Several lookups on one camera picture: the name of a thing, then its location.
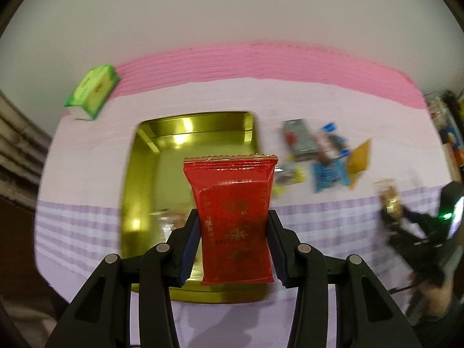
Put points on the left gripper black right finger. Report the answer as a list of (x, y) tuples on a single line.
[(367, 316)]

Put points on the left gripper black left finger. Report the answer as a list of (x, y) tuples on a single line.
[(99, 315)]

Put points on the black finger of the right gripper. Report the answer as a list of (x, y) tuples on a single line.
[(399, 239), (427, 223)]

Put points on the golden crispy snack packet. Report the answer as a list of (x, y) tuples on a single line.
[(390, 197)]

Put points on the dark blue candy packet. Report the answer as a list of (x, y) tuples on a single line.
[(337, 141)]

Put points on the red snack packet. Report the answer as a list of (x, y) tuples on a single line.
[(232, 194)]

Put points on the person's right hand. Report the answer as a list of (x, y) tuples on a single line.
[(439, 299)]

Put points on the yellow snack packet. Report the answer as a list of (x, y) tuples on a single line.
[(358, 162)]

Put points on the light blue candy packet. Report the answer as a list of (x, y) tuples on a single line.
[(326, 176)]

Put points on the cluttered shelf items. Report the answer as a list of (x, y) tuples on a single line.
[(447, 115)]

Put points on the red white candy packet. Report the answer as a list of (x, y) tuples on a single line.
[(326, 151)]

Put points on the pink purple checked tablecloth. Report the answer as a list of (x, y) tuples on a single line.
[(105, 179)]

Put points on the gold toffee tin box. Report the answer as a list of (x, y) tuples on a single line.
[(156, 197)]

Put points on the yellow-edged clear candy packet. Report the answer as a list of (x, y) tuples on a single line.
[(286, 175)]

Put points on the grey wrapped block snack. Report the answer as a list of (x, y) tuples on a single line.
[(299, 140)]

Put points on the green tissue pack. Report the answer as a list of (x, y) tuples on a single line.
[(90, 95)]

